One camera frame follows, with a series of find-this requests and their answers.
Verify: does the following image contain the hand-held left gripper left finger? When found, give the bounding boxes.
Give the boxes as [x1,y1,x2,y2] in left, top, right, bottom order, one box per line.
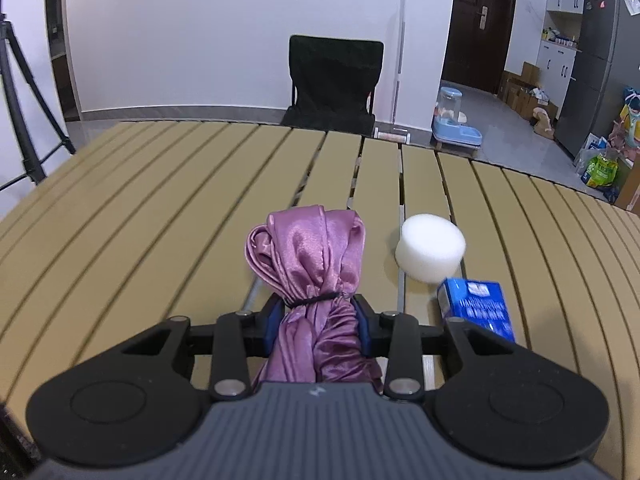
[120,294,282,402]

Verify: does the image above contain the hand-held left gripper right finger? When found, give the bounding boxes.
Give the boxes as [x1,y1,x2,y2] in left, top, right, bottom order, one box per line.
[350,294,523,402]

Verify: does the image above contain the pink satin cloth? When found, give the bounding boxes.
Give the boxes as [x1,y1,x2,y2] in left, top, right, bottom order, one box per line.
[244,205,385,394]

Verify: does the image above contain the white foam cylinder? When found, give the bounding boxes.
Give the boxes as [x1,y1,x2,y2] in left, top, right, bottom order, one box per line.
[395,214,467,284]

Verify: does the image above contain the blue tissue packet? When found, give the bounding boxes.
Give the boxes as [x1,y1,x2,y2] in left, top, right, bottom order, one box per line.
[436,277,517,345]

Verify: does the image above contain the tan slatted folding table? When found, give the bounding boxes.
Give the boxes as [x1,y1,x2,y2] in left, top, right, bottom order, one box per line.
[0,119,640,480]

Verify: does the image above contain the blue pet water dispenser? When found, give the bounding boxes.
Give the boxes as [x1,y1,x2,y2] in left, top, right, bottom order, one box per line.
[431,86,484,154]

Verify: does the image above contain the black folding chair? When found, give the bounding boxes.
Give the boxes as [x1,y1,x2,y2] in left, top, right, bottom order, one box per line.
[280,35,385,139]

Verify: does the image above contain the white mop pole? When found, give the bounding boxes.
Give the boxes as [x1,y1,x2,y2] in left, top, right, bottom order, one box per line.
[374,0,411,144]

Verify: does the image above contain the beige plush toy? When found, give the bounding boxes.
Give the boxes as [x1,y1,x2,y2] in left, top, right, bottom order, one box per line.
[532,107,557,140]

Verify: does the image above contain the green plastic bag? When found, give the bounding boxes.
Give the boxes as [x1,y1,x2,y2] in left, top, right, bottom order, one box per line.
[585,152,620,189]

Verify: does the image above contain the dark brown door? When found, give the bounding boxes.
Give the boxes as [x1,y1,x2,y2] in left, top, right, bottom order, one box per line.
[441,0,521,96]

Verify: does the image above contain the large cardboard box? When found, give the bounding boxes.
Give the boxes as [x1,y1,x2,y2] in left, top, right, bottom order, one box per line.
[615,157,640,211]

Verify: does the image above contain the white base cabinet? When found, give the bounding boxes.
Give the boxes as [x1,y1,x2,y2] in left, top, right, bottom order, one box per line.
[535,40,579,111]

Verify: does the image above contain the black tripod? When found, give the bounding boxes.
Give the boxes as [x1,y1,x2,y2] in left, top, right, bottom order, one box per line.
[0,0,77,192]

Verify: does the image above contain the grey refrigerator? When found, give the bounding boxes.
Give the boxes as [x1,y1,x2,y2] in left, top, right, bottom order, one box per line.
[555,0,640,161]

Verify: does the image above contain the dark interior door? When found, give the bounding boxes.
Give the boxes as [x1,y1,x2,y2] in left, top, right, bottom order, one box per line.
[45,0,81,122]

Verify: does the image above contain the black hair tie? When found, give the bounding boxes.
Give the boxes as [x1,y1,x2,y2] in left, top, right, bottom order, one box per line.
[280,291,352,309]

